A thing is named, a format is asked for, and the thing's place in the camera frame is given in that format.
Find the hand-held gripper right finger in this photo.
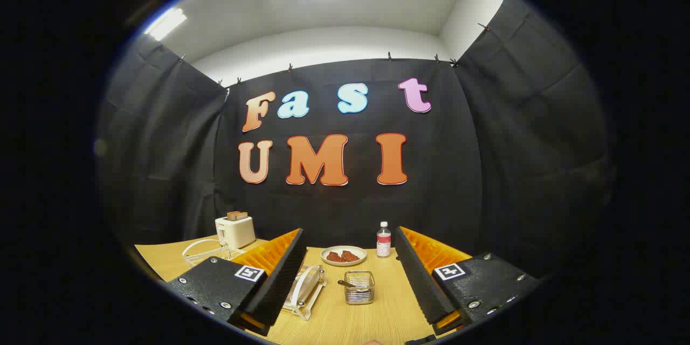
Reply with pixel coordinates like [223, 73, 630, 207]
[395, 226, 541, 336]

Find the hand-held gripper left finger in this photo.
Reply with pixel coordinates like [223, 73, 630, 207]
[166, 228, 308, 336]

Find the white wire dish rack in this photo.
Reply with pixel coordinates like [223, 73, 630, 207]
[182, 237, 328, 321]

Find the dark-handled metal spoon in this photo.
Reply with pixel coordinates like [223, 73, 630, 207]
[337, 279, 372, 294]

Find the metal wire basket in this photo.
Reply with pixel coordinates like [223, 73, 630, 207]
[344, 271, 376, 306]

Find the white round plate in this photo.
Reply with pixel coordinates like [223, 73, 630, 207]
[321, 246, 368, 267]

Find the red label water bottle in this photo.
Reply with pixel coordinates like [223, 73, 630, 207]
[376, 221, 392, 258]

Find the white toaster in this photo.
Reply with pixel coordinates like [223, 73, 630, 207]
[215, 217, 257, 249]

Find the black backdrop cloth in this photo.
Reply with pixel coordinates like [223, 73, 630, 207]
[96, 0, 615, 281]

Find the ceiling light panel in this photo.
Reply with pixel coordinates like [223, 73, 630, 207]
[144, 8, 188, 41]

